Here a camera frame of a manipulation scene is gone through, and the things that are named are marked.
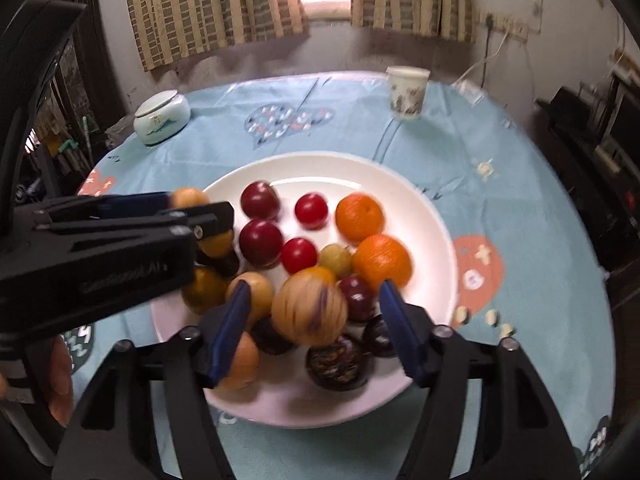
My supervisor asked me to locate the small yellow loquat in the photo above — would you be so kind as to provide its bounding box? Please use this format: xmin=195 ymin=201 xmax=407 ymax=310
xmin=170 ymin=186 xmax=209 ymax=209

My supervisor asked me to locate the large red tomato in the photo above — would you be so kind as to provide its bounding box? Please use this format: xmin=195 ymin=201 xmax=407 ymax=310
xmin=239 ymin=219 xmax=284 ymax=268

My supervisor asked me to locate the green yellow tomato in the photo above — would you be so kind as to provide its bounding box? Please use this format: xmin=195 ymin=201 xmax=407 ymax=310
xmin=181 ymin=266 xmax=228 ymax=315

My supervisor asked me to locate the pale yellow apricot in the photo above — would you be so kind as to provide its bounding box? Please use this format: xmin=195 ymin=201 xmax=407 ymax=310
xmin=226 ymin=272 xmax=274 ymax=327

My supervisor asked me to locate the small red cherry tomato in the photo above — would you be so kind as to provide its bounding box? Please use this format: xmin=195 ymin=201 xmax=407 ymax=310
xmin=294 ymin=192 xmax=329 ymax=231

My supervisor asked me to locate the striped pepino melon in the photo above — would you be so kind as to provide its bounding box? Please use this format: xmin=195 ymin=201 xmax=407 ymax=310
xmin=271 ymin=273 xmax=347 ymax=347

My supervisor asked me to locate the large peach apricot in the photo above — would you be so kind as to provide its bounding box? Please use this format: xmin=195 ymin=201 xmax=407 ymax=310
xmin=319 ymin=243 xmax=352 ymax=280

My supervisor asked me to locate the orange tangerine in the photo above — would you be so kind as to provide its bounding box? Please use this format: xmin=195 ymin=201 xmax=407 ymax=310
xmin=334 ymin=193 xmax=386 ymax=245
xmin=352 ymin=234 xmax=413 ymax=292

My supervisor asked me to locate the small olive yellow fruit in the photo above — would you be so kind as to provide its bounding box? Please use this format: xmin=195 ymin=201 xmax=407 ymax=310
xmin=198 ymin=230 xmax=234 ymax=259

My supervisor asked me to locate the dark red plum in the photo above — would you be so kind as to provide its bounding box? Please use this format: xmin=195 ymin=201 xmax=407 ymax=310
xmin=240 ymin=180 xmax=281 ymax=220

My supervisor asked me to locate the person's left hand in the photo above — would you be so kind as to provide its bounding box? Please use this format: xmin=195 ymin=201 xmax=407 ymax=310
xmin=0 ymin=334 xmax=75 ymax=428

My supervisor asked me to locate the dark wooden cabinet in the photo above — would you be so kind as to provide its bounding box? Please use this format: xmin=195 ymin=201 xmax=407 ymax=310
xmin=29 ymin=0 xmax=126 ymax=131

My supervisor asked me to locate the white ceramic lidded jar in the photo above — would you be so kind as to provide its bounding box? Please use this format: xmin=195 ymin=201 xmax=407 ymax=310
xmin=134 ymin=90 xmax=191 ymax=146

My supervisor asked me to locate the light blue patterned tablecloth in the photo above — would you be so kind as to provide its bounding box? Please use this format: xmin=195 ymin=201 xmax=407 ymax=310
xmin=84 ymin=73 xmax=615 ymax=471

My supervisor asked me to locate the left striped curtain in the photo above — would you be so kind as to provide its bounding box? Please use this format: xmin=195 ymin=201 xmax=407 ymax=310
xmin=126 ymin=0 xmax=308 ymax=72

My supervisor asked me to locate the white round plate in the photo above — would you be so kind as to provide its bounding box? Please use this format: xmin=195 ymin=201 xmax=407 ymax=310
xmin=150 ymin=150 xmax=460 ymax=430

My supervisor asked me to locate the white paper cup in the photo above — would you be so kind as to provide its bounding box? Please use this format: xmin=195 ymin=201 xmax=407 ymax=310
xmin=386 ymin=66 xmax=431 ymax=120

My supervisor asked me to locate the black computer monitor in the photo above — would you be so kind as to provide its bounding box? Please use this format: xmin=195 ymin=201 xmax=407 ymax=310
xmin=599 ymin=72 xmax=639 ymax=166

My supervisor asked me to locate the white power cable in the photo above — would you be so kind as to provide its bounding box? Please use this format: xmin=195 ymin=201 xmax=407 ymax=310
xmin=451 ymin=29 xmax=511 ymax=97

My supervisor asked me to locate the wall power strip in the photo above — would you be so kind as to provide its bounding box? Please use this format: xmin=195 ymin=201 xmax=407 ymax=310
xmin=477 ymin=10 xmax=529 ymax=44

